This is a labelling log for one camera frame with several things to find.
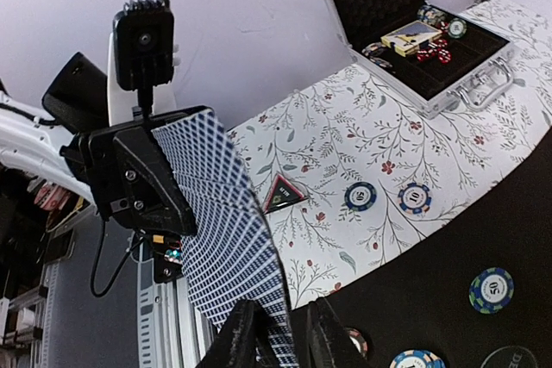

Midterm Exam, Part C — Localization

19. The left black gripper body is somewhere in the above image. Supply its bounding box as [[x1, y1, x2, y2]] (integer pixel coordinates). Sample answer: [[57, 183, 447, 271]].
[[43, 0, 201, 236]]

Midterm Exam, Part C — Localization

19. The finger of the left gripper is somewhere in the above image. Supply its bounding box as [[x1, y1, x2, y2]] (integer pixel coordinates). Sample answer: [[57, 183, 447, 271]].
[[113, 127, 198, 236]]

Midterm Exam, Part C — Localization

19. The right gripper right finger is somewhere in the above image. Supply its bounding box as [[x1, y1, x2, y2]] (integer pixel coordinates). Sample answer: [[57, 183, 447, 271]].
[[306, 299, 369, 368]]

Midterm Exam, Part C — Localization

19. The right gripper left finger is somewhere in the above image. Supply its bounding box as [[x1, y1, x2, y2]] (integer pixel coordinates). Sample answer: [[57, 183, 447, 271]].
[[197, 299, 279, 368]]

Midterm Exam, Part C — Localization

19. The red chip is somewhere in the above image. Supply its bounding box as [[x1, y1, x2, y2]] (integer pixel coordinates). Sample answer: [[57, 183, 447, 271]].
[[346, 327, 368, 358]]

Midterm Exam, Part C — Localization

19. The blue card deck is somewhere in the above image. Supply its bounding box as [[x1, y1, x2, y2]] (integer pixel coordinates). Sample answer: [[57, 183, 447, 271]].
[[152, 109, 298, 367]]

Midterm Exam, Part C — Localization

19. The green poker chip stack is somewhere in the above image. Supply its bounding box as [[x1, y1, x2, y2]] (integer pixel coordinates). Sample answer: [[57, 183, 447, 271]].
[[344, 182, 377, 212]]

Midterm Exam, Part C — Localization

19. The white poker chip stack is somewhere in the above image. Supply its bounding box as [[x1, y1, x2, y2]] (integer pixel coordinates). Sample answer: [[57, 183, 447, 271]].
[[398, 182, 432, 215]]

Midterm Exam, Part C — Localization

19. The clear dealer button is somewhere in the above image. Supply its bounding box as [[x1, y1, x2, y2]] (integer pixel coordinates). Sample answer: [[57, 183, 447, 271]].
[[480, 346, 538, 368]]

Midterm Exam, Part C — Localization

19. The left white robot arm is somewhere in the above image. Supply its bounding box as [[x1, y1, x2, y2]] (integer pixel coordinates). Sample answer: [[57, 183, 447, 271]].
[[1, 0, 199, 236]]

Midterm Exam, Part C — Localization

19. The black triangular marker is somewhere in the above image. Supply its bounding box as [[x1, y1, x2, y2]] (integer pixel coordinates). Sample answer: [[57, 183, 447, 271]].
[[263, 174, 306, 214]]

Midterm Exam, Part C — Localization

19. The black poker mat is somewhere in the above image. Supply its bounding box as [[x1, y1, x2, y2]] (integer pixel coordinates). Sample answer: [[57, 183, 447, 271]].
[[327, 136, 551, 367]]

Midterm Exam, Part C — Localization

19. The silver poker chip case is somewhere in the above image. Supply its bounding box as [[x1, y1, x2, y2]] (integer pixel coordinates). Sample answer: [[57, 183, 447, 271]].
[[325, 0, 514, 119]]

